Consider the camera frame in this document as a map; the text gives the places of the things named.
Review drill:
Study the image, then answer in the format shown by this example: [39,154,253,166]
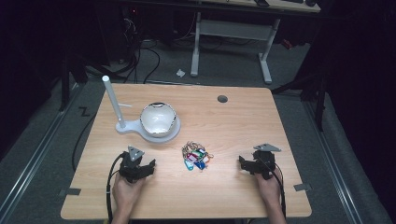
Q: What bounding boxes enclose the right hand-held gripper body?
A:
[247,143,282,181]

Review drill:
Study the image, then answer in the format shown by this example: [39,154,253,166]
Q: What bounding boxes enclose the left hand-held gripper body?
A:
[118,145,151,184]

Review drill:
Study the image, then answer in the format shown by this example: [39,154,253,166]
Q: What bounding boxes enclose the person's left hand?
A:
[112,172,147,216]

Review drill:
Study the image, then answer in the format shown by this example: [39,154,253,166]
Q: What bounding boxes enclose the person's right hand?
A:
[254,168,283,209]

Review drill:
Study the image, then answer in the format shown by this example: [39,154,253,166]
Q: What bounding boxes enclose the bunch of colourful key tags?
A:
[181,141,215,172]

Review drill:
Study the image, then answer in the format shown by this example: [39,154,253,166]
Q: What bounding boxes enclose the grey tape piece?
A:
[292,183,313,192]
[58,187,82,197]

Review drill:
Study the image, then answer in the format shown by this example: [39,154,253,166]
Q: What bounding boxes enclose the white stand with pole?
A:
[101,75,182,145]

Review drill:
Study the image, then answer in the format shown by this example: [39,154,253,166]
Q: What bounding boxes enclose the black tripod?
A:
[270,59,331,133]

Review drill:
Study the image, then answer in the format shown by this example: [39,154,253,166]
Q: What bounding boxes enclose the black stand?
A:
[58,50,89,112]

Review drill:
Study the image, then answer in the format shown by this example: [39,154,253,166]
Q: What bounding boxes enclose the white-legged desk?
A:
[190,0,322,86]

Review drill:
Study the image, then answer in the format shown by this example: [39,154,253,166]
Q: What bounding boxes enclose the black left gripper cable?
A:
[105,152,126,224]

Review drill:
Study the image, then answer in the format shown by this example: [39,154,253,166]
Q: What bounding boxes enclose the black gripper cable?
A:
[105,152,126,224]
[271,161,288,218]

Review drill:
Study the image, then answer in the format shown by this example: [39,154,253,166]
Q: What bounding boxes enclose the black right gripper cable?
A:
[271,161,288,218]

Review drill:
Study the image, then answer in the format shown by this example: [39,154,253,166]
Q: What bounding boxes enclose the thin black floor cable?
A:
[71,112,98,173]

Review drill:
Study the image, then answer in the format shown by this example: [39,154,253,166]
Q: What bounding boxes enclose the metal floor rail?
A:
[303,100,364,224]
[0,81,82,222]

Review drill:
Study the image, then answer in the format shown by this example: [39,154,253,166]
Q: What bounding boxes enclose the black floor cables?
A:
[87,12,200,85]

